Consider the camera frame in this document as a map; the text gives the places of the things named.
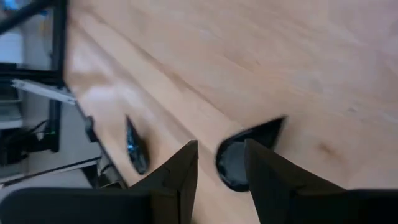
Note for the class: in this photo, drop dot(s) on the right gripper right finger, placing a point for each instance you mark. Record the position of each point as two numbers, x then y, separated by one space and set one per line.
273 189

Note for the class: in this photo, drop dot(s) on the white frame label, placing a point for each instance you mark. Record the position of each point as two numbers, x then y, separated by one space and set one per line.
43 90

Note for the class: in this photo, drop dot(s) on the black teardrop mini plate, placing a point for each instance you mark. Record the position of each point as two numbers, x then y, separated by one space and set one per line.
138 155
231 161

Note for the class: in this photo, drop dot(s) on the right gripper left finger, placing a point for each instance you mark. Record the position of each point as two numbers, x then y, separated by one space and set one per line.
174 189

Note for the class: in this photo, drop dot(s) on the black electronic device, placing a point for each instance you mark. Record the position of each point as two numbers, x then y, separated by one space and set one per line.
18 146

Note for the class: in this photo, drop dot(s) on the black frame clip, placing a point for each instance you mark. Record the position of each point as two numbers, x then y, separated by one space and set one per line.
90 129

